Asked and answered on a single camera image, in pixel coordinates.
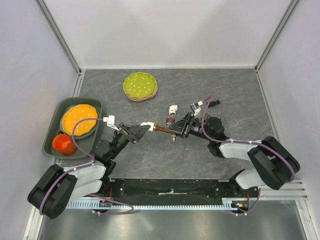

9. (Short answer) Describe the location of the slotted cable duct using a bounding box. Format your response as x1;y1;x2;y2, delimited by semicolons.
66;197;244;211

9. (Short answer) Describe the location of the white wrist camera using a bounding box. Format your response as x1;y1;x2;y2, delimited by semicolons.
190;101;203;117
102;114;119;131

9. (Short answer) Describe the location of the brown wooden plate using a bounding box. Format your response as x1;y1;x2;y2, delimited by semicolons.
126;88;159;103

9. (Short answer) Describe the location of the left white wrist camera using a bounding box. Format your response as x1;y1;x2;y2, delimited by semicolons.
102;114;119;131

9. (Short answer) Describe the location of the white elbow pipe fitting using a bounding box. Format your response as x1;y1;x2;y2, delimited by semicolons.
139;121;156;133

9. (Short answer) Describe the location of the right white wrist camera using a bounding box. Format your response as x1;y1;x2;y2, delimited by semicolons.
190;101;203;117

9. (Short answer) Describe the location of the dark green tray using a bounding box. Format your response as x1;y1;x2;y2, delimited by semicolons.
42;97;103;159

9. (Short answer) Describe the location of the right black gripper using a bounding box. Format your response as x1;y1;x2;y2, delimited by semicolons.
164;111;213;142

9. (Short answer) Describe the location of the second white elbow fitting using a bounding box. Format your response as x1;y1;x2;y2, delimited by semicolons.
168;104;178;117

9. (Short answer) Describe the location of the pink plate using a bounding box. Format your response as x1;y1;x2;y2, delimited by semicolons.
124;86;159;101

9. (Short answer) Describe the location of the black cylindrical pipe piece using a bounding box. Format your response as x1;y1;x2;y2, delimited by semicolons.
208;100;221;108

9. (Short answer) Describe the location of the green dotted plate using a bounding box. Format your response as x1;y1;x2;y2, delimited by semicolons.
122;72;158;99

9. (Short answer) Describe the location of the orange dotted plate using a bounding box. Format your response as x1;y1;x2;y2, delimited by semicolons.
60;104;98;137

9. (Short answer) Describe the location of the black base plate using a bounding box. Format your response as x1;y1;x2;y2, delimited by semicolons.
96;178;258;206

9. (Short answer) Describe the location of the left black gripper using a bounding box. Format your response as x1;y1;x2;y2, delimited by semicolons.
109;122;151;160

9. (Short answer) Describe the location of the dark green plate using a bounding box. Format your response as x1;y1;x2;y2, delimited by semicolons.
59;126;97;140

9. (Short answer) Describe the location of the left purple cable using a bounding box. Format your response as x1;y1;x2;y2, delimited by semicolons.
39;117;135;216

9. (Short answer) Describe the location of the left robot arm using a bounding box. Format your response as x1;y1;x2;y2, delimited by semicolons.
27;122;154;219

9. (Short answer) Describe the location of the orange plastic cup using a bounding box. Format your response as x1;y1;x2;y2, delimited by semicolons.
52;134;76;156

